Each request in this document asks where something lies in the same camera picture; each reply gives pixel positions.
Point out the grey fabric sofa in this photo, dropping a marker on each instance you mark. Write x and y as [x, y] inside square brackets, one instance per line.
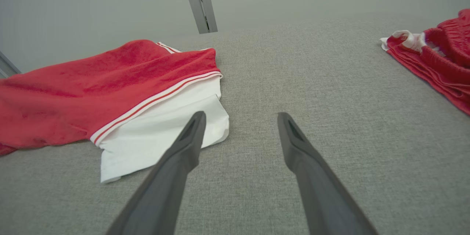
[257, 80]

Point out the red shorts with white stripe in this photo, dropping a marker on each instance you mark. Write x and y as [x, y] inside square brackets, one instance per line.
[444, 66]

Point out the grey vertical wall post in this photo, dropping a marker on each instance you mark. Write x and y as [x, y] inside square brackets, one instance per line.
[200, 0]

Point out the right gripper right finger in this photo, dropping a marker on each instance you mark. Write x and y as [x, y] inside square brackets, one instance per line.
[319, 187]

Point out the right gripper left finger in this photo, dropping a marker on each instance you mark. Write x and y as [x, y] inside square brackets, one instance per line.
[165, 183]

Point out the grey wall bottom rail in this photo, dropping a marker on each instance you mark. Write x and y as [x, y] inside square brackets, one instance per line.
[7, 67]

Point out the red and white jersey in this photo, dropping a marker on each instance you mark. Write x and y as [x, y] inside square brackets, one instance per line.
[91, 88]

